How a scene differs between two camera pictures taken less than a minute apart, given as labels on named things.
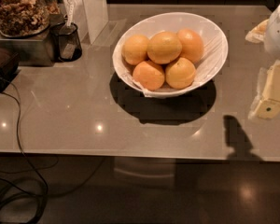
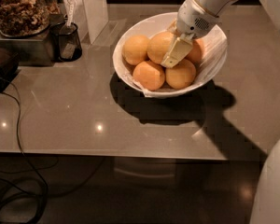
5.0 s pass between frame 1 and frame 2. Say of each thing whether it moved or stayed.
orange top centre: stayed
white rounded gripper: moved
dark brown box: stayed
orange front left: stayed
